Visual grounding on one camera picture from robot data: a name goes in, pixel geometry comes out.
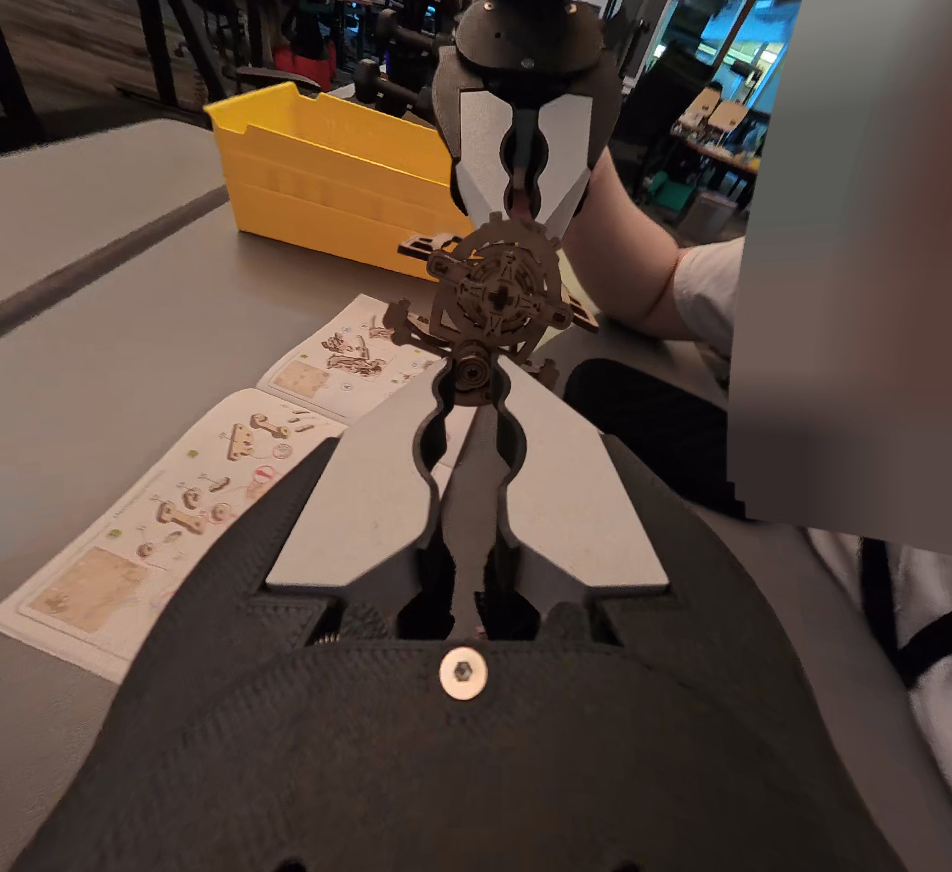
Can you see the black office chair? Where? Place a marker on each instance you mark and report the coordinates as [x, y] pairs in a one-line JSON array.
[[275, 76]]

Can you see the green crate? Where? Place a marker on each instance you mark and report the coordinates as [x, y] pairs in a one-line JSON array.
[[673, 195]]

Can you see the rack of black dumbbells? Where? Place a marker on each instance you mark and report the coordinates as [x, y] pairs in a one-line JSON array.
[[405, 32]]

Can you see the wooden desk with black legs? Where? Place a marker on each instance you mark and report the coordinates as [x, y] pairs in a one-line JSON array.
[[156, 24]]

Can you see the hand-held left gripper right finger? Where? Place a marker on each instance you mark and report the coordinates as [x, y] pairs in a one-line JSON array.
[[580, 507]]

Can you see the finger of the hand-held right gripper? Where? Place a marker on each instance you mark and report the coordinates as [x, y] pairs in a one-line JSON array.
[[480, 158], [569, 151]]

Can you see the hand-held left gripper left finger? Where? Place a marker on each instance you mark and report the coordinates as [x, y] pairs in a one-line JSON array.
[[357, 507]]

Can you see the person's right forearm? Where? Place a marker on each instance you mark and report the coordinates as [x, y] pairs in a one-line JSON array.
[[639, 255]]

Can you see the grey trash bin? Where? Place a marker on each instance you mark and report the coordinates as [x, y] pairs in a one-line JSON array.
[[710, 217]]

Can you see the red bag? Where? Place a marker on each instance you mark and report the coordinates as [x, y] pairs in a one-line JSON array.
[[301, 61]]

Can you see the yellow plastic bin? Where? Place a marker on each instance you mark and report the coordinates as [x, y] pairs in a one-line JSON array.
[[320, 173]]

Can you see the illustrated instruction booklet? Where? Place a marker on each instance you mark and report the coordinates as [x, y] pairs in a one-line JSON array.
[[111, 515]]

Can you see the grey metal cabinet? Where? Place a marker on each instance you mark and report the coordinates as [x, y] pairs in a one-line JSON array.
[[654, 2]]

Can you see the wooden mechanical model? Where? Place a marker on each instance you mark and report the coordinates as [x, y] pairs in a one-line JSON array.
[[498, 292]]

